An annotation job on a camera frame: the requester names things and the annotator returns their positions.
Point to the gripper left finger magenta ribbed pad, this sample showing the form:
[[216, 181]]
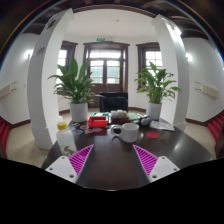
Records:
[[70, 168]]

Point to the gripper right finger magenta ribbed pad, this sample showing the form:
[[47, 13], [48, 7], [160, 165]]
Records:
[[155, 167]]

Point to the clear bottle yellow cap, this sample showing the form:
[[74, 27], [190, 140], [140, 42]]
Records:
[[65, 139]]

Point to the red round coaster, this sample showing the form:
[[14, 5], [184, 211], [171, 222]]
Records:
[[152, 135]]

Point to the colourful round stickers sheet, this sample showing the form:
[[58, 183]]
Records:
[[86, 128]]

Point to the clear plastic bag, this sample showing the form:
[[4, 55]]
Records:
[[161, 126]]

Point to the white ceramic mug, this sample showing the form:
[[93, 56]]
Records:
[[127, 132]]

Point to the left white pillar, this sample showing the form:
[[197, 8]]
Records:
[[42, 101]]

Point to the white pillar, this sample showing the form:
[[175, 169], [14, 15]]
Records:
[[174, 110], [42, 101]]

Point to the red plastic box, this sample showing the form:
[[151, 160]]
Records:
[[97, 121]]

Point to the right white pillar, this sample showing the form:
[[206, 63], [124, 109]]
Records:
[[174, 110]]

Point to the white round items tray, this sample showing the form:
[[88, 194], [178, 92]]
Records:
[[119, 117]]

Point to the left potted green plant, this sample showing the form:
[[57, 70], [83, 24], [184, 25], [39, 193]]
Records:
[[76, 86]]

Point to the potted green plant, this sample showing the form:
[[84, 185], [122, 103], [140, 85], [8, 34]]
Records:
[[76, 86], [158, 85]]

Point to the right potted green plant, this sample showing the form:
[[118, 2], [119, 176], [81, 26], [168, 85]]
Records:
[[158, 85]]

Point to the dark wooden double door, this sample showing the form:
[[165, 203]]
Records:
[[108, 64]]

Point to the green exit sign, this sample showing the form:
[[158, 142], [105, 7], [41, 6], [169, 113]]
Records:
[[100, 39]]

